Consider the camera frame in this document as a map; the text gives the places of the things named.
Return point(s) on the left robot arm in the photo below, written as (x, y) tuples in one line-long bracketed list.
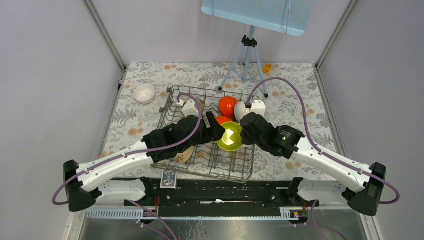
[(87, 183)]

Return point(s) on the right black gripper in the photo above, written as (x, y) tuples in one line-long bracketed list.
[(245, 140)]

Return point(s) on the far orange bowl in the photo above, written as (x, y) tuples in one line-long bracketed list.
[(227, 106)]

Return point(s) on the grey wire dish rack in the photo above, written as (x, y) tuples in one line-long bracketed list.
[(207, 160)]

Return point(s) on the yellow-green bowl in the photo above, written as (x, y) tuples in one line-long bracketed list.
[(231, 140)]

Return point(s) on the far white ribbed bowl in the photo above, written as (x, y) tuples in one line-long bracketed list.
[(240, 110)]

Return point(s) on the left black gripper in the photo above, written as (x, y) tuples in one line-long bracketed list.
[(215, 132)]

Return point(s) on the floral tablecloth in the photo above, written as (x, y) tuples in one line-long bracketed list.
[(294, 99)]

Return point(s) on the light blue tripod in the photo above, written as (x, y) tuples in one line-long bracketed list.
[(249, 47)]

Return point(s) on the light blue board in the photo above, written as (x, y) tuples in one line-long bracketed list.
[(290, 17)]

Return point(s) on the near beige patterned bowl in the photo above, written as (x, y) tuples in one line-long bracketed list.
[(183, 157)]

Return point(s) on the orange toy block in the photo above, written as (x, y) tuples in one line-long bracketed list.
[(267, 68)]

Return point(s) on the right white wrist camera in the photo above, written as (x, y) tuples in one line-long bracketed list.
[(256, 106)]

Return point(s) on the orange bowl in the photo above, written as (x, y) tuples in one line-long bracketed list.
[(227, 106), (223, 119)]

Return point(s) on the near orange bowl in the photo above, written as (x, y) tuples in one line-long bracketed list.
[(223, 119)]

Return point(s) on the blue playing card box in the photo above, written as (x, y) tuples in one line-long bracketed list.
[(168, 179)]

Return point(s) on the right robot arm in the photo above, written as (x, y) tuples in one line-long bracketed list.
[(356, 184)]

